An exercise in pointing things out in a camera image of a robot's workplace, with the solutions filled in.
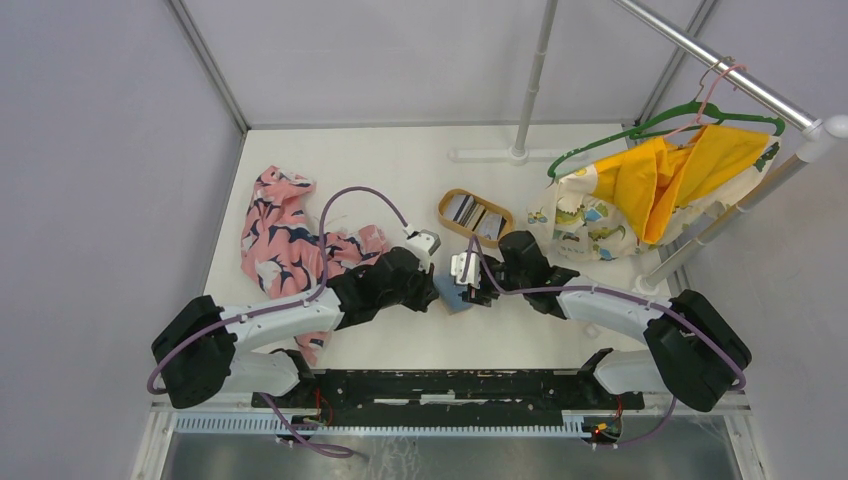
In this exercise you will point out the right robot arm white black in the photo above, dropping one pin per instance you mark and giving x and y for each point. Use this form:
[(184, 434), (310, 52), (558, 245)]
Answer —
[(689, 350)]

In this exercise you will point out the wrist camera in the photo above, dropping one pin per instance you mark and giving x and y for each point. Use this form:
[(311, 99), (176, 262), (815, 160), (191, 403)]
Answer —
[(465, 269), (423, 244)]

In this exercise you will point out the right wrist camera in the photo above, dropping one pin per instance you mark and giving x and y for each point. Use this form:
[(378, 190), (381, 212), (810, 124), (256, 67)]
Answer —
[(465, 269)]

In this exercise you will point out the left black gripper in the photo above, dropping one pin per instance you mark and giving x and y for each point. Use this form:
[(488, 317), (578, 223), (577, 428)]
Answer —
[(427, 293)]

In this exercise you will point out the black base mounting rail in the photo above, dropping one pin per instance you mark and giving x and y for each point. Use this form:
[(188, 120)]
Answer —
[(452, 398)]

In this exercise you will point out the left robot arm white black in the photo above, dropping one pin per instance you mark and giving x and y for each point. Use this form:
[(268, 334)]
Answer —
[(209, 349)]

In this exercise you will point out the oval wooden card tray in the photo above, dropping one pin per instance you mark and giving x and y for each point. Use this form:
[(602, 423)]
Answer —
[(487, 244)]

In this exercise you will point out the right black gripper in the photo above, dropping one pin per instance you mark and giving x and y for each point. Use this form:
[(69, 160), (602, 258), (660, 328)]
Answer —
[(479, 296)]

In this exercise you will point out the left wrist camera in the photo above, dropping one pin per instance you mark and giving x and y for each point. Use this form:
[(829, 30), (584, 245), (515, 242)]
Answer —
[(423, 244)]

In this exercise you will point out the white rack pole with base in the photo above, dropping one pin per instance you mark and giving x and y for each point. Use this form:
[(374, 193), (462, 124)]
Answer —
[(518, 153)]

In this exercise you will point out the pink clothes hanger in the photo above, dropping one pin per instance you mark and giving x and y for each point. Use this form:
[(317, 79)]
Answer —
[(697, 119)]

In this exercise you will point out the pink patterned garment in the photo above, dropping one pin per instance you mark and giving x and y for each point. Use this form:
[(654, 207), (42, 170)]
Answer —
[(278, 250)]

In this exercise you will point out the yellow dinosaur print garment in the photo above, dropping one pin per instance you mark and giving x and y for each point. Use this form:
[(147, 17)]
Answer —
[(644, 198)]

